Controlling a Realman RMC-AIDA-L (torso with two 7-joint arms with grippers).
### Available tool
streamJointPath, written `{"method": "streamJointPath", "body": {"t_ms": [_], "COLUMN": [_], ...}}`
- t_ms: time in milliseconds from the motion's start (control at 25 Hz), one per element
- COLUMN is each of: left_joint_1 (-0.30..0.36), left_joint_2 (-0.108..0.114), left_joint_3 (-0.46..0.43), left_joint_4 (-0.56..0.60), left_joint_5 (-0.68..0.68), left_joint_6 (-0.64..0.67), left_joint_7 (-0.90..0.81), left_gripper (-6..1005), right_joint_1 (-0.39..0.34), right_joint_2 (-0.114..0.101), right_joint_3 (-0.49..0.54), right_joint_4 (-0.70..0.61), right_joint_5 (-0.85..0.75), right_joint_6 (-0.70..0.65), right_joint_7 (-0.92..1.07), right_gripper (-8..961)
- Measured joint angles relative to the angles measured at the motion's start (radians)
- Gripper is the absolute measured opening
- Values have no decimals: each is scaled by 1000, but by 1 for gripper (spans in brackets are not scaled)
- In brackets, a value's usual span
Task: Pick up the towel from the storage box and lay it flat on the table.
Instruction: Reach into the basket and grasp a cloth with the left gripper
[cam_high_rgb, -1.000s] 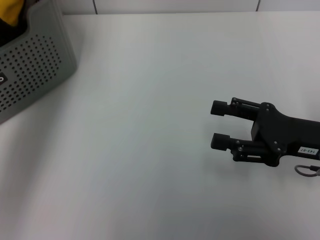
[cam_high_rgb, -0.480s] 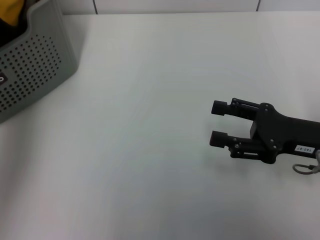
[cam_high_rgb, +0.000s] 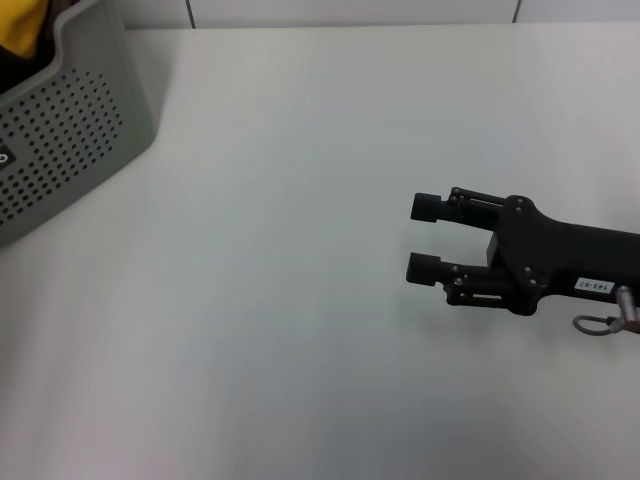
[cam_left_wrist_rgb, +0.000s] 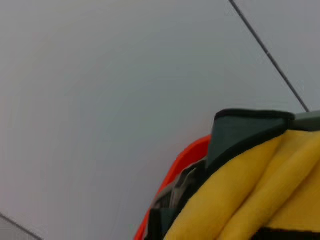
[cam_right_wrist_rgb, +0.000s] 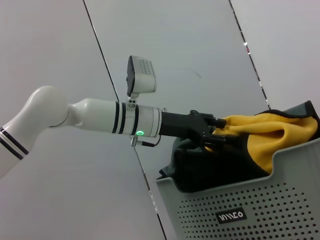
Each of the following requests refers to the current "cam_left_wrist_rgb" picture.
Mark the yellow towel with black trim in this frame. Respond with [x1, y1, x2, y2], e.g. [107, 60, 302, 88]
[147, 108, 320, 240]

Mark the orange cloth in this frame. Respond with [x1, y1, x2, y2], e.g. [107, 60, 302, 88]
[133, 134, 213, 240]

